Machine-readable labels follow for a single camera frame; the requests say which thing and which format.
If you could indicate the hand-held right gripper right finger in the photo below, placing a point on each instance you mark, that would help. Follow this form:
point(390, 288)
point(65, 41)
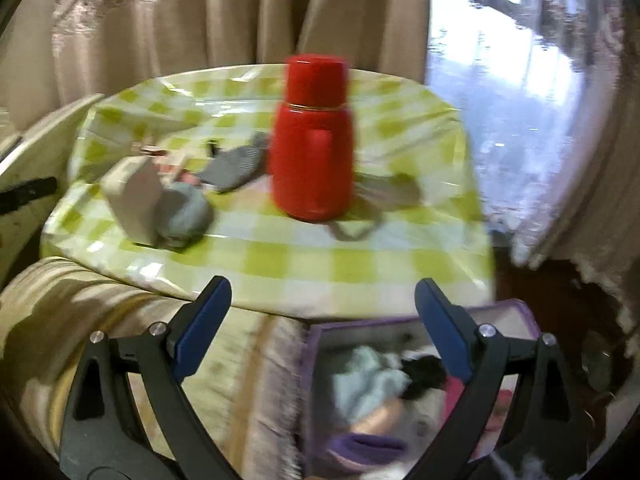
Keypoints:
point(445, 330)

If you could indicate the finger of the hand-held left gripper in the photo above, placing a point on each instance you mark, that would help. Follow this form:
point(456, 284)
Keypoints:
point(25, 194)

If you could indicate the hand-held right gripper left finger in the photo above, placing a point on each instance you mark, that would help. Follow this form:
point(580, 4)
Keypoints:
point(205, 330)

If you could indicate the black scrunchie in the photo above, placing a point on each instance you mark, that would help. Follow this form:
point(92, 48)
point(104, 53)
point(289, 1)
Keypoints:
point(425, 372)

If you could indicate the pink cloth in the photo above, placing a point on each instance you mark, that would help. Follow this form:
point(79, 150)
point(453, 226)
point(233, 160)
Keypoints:
point(452, 395)

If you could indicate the light blue fluffy towel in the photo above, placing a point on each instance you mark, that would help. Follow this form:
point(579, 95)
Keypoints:
point(365, 380)

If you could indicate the purple storage box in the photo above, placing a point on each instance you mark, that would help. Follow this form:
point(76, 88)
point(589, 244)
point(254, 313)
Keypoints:
point(306, 390)

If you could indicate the purple fluffy sock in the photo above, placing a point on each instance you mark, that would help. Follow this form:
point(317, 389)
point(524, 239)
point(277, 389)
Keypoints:
point(370, 447)

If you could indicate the white perforated plastic box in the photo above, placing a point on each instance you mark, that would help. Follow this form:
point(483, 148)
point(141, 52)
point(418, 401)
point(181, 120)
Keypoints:
point(137, 200)

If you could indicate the grey-blue rolled sock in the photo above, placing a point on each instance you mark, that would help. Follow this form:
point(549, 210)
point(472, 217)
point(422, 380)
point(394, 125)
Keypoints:
point(185, 215)

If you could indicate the green white checkered tablecloth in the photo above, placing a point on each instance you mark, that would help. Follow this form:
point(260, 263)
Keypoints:
point(300, 260)

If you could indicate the colourful printed cloth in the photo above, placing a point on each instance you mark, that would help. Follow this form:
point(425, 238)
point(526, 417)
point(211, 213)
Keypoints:
point(177, 172)

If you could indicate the round grey object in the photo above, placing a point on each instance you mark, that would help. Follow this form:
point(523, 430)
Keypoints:
point(597, 360)

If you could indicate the dark grey sock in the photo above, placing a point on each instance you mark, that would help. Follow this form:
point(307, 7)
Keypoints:
point(232, 167)

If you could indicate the red thermos bottle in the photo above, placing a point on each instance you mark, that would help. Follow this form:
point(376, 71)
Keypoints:
point(310, 160)

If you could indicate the sheer floral curtain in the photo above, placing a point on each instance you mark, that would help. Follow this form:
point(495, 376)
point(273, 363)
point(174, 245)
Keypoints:
point(525, 110)

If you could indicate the brown patterned curtain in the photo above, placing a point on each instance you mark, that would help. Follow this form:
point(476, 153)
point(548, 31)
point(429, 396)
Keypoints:
point(200, 20)

